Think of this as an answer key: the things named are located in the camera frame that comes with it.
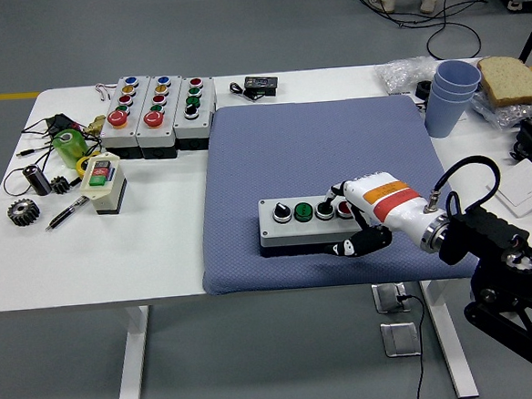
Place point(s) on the grey four-button control box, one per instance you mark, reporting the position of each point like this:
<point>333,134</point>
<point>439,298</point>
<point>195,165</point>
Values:
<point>291,235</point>

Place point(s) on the metal floor outlet box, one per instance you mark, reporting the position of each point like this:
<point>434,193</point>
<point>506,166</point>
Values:
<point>387,298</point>
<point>400,338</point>

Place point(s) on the green cylindrical battery pack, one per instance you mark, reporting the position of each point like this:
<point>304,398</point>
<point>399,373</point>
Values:
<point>71,149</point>

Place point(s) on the black digital panel meter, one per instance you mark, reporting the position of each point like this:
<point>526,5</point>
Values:
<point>261,84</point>

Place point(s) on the black cylindrical capacitor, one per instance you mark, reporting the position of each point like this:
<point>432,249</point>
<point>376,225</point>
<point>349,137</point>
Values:
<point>38,181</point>

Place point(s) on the brass pipe fitting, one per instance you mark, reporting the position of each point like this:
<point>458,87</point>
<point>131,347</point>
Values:
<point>94,125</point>

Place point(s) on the grey five-button emergency-stop box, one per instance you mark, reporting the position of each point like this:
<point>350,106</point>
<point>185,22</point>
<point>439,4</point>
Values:
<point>154,136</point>
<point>117,137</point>

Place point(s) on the grey four-button selector box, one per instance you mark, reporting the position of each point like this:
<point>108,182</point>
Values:
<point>190,129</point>

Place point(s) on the white table leg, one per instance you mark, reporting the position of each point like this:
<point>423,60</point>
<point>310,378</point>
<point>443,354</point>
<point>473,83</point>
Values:
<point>449,333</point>
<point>131,364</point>

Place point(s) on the slice of bread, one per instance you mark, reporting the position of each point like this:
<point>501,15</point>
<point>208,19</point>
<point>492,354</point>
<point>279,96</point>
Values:
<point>511,79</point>

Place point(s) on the cream red-green switch box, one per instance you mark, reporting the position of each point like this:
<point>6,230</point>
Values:
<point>106,197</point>

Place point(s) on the blue plastic cup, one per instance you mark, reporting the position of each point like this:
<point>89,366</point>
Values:
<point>445,118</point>
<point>455,96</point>
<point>460,74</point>

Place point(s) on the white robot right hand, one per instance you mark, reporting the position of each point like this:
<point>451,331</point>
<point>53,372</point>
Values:
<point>389,204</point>

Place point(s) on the clear bag of parts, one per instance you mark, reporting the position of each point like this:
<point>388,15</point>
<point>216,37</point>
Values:
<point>403,73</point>
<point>506,114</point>

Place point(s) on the black silver pen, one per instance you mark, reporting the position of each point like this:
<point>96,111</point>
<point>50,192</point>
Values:
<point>66,214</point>

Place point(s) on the blue-grey padded mat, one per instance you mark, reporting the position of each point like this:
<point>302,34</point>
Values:
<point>290,152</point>

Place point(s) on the yellow tape roll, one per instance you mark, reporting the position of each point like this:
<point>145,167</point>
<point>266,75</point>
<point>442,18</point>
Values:
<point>81,166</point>

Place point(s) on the small black gear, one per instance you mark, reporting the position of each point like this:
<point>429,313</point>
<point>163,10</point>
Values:
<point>59,185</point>

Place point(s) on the large black gear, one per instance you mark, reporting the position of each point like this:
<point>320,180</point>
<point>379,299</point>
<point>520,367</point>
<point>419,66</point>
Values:
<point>22,213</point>

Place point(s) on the white wall switch plate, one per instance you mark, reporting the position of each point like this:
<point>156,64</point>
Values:
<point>527,188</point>

